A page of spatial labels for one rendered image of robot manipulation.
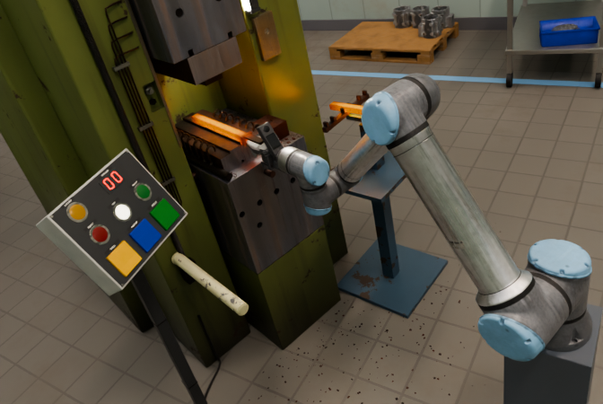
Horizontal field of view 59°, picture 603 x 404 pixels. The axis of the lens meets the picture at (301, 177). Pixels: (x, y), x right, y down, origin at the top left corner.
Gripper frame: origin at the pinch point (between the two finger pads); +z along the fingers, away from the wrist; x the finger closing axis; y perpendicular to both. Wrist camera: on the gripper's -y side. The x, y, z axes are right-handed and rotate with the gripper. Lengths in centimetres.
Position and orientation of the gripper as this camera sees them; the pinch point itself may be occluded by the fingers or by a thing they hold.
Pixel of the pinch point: (249, 138)
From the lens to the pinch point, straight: 195.6
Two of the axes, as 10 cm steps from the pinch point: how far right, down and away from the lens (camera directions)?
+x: 7.2, -4.9, 4.9
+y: 2.0, 8.2, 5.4
